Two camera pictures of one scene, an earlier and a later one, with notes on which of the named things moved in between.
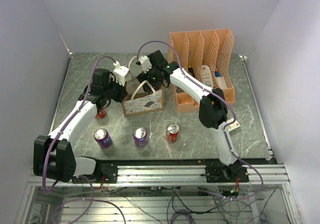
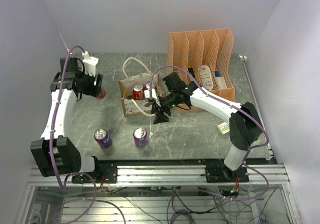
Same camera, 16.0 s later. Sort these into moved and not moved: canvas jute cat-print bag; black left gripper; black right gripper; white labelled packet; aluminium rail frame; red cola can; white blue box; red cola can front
Moved: black left gripper; canvas jute cat-print bag; black right gripper; red cola can; red cola can front
Not moved: white blue box; aluminium rail frame; white labelled packet
